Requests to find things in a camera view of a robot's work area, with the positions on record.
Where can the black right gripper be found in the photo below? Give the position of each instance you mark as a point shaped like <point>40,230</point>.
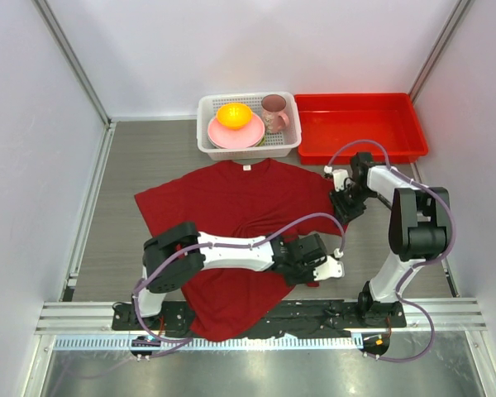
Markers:
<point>345,213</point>

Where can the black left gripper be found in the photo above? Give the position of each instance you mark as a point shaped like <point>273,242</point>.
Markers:
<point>291,282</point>

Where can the red t-shirt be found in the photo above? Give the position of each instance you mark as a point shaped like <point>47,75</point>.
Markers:
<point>233,200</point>

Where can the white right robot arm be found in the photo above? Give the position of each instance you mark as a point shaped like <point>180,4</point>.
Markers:
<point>420,230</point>

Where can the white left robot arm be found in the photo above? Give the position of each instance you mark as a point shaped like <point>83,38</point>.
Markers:
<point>171,259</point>

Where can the red plastic tray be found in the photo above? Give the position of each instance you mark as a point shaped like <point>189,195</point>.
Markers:
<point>331,120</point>

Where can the white perforated plastic basket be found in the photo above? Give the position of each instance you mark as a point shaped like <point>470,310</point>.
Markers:
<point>276,145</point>

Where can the green plate under pink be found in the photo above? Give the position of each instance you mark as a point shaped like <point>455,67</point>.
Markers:
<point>261,142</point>

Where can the pink floral mug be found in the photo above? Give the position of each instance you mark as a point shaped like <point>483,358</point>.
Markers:
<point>273,113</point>

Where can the orange plastic bowl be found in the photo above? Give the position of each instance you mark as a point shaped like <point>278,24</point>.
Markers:
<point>234,115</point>

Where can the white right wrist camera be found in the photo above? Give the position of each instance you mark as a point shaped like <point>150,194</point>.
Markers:
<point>337,176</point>

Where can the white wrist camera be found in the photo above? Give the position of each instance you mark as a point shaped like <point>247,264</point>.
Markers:
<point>331,268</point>
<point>337,176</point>

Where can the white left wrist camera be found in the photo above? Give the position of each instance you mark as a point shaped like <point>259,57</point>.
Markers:
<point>331,268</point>

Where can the aluminium front rail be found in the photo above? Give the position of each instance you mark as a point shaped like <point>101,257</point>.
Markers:
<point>87,326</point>

